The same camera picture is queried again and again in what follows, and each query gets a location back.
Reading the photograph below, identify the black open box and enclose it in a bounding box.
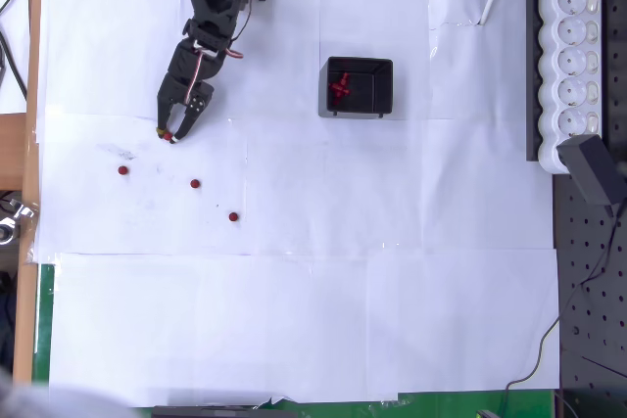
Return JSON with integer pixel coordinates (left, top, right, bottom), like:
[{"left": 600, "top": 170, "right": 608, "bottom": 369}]
[{"left": 317, "top": 56, "right": 395, "bottom": 119}]

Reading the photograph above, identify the wooden table edge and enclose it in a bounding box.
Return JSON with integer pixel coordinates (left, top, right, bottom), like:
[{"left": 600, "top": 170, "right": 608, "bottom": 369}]
[{"left": 10, "top": 0, "right": 44, "bottom": 385}]

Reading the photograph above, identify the silver metal clamp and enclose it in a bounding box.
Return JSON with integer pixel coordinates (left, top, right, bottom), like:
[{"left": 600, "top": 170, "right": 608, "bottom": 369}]
[{"left": 0, "top": 196, "right": 36, "bottom": 246}]

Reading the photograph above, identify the white paper table cover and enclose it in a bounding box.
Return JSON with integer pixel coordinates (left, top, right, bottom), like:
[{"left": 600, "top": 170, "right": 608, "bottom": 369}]
[{"left": 32, "top": 0, "right": 562, "bottom": 409}]

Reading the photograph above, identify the green cutting mat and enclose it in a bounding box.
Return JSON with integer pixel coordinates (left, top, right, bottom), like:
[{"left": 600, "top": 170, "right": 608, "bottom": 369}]
[{"left": 31, "top": 262, "right": 557, "bottom": 418}]

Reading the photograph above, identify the blurry grey object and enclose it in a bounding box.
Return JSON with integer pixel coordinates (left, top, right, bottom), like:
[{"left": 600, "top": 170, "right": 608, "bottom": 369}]
[{"left": 0, "top": 366, "right": 138, "bottom": 418}]

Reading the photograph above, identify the white power strip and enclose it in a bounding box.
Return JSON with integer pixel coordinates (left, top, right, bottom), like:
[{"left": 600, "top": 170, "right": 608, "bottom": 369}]
[{"left": 537, "top": 0, "right": 603, "bottom": 175}]

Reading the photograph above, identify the black power adapter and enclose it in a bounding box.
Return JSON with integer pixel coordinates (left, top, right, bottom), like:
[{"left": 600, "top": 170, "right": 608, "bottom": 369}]
[{"left": 556, "top": 134, "right": 623, "bottom": 208}]

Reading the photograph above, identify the black pegboard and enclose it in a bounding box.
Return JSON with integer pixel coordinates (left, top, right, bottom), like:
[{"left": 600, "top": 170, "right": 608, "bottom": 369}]
[{"left": 552, "top": 0, "right": 627, "bottom": 418}]

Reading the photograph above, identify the thin black adapter cable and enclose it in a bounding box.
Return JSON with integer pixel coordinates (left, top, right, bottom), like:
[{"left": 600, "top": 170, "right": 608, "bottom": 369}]
[{"left": 499, "top": 202, "right": 623, "bottom": 412}]

